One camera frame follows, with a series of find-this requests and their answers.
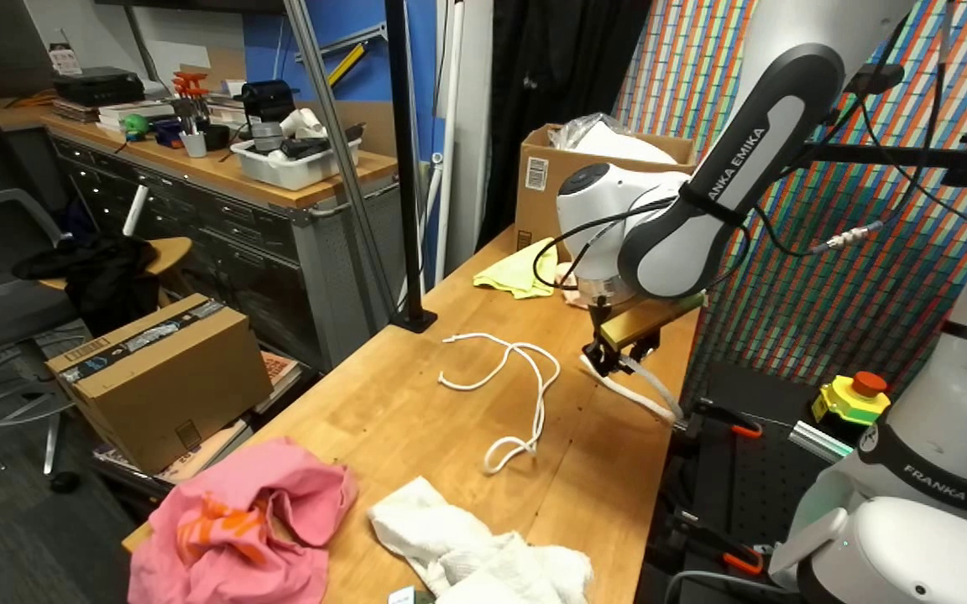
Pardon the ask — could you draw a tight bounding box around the black case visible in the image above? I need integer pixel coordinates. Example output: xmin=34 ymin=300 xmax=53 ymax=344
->
xmin=50 ymin=67 xmax=148 ymax=112

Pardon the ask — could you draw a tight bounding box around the yellow red emergency stop button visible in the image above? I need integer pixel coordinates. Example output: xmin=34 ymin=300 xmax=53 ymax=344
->
xmin=808 ymin=366 xmax=898 ymax=434

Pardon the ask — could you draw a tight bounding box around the pink shirt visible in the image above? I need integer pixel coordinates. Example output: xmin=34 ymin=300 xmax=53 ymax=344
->
xmin=125 ymin=436 xmax=364 ymax=604

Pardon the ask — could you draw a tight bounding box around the yellow-green cloth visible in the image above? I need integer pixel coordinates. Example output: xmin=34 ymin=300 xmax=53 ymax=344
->
xmin=472 ymin=235 xmax=565 ymax=301

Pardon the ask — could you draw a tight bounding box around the small red object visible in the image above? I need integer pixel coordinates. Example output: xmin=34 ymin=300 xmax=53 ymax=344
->
xmin=171 ymin=67 xmax=216 ymax=108

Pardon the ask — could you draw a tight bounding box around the white towel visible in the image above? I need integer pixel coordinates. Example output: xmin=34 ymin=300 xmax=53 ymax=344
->
xmin=367 ymin=475 xmax=599 ymax=604

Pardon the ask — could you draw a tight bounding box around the grey office chair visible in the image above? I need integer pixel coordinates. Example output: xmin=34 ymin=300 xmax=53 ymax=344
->
xmin=0 ymin=184 xmax=75 ymax=363

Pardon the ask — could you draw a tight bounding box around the black countertop appliance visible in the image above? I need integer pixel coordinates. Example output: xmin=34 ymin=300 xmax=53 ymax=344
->
xmin=237 ymin=76 xmax=300 ymax=147

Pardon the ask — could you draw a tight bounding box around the white plastic bin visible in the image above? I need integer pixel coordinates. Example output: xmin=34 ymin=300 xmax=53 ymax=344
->
xmin=227 ymin=130 xmax=367 ymax=194

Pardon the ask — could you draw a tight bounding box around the wooden stool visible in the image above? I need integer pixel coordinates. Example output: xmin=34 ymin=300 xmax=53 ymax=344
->
xmin=34 ymin=232 xmax=198 ymax=296

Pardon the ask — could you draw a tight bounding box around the grey metal pole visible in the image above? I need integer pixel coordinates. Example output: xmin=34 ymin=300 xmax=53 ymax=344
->
xmin=278 ymin=0 xmax=400 ymax=330

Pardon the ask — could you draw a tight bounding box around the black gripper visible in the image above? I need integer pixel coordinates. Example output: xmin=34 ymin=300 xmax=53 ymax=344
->
xmin=579 ymin=326 xmax=666 ymax=381

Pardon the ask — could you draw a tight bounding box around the grey cabinet with wooden countertop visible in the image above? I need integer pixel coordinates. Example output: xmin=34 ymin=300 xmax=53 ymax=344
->
xmin=0 ymin=98 xmax=405 ymax=376

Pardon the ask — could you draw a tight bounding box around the thin white cord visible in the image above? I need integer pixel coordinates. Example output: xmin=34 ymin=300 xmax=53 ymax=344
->
xmin=438 ymin=330 xmax=565 ymax=479

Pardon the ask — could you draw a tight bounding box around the cardboard box with printed tape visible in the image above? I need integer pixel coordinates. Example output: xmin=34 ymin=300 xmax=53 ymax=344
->
xmin=43 ymin=291 xmax=275 ymax=479

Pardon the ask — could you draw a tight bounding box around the white plastic bag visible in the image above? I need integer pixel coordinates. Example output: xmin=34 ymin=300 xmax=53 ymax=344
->
xmin=555 ymin=112 xmax=682 ymax=171

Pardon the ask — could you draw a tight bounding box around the large cardboard box with label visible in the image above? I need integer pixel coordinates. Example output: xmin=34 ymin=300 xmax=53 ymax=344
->
xmin=515 ymin=116 xmax=697 ymax=256

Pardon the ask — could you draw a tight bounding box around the black vertical pole with base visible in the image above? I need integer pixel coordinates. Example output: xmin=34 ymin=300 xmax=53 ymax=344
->
xmin=383 ymin=0 xmax=441 ymax=335

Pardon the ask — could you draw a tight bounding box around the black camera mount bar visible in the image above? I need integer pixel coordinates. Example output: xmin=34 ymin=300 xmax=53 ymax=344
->
xmin=799 ymin=130 xmax=967 ymax=194

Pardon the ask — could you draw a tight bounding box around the black garment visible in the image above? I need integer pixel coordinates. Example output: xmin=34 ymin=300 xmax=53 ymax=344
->
xmin=11 ymin=235 xmax=166 ymax=338

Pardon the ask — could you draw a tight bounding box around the black stereo camera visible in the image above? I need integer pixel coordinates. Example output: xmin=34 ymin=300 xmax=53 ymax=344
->
xmin=841 ymin=59 xmax=907 ymax=99

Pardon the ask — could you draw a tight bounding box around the white cup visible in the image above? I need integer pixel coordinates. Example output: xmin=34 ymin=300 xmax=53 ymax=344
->
xmin=178 ymin=123 xmax=212 ymax=161

